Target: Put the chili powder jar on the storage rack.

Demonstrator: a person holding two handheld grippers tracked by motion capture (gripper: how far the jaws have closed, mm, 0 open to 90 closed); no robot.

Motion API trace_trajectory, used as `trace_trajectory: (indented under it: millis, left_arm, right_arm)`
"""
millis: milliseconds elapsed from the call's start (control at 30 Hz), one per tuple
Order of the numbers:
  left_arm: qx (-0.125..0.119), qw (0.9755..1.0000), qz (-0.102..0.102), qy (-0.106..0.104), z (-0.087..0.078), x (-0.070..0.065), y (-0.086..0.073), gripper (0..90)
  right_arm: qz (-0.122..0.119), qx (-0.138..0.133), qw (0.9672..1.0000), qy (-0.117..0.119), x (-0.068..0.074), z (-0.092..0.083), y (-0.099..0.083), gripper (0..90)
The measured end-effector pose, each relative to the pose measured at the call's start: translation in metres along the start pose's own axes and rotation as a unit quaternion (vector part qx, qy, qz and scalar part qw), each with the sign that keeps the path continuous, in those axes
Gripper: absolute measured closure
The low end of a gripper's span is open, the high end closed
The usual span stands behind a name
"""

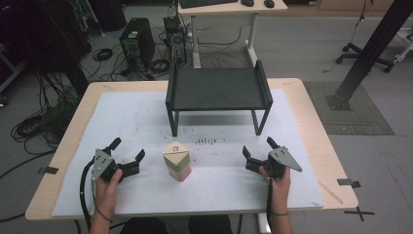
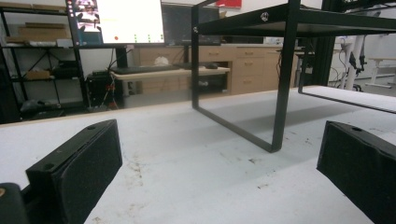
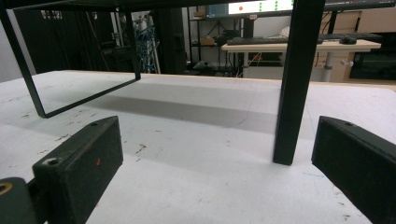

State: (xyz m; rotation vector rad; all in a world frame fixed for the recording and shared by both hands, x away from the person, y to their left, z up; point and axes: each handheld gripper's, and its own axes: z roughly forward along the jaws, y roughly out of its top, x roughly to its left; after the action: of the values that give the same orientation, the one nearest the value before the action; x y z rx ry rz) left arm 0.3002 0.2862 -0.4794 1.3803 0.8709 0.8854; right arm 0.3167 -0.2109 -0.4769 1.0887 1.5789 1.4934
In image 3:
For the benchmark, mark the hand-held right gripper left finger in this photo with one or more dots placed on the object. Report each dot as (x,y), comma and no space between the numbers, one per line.
(77,168)

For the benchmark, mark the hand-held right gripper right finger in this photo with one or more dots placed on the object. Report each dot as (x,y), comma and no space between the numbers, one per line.
(358,165)

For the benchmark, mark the black metal shelf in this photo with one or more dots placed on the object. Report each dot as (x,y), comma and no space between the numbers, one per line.
(295,93)

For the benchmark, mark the black computer mouse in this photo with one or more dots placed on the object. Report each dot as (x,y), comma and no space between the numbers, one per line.
(348,40)

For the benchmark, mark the black curtain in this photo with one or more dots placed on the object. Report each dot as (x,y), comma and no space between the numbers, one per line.
(59,43)

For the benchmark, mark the white table mat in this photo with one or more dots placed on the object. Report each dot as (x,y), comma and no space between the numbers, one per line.
(202,193)

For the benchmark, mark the light wooden cabinet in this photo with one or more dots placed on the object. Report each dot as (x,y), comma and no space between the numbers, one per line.
(370,21)

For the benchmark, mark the light wooden desk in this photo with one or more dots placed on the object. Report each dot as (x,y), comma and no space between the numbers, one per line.
(274,47)

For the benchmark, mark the black keyboard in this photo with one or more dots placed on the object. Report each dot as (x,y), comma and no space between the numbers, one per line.
(255,40)

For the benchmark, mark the computer monitor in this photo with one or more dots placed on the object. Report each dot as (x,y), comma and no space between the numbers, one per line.
(264,7)

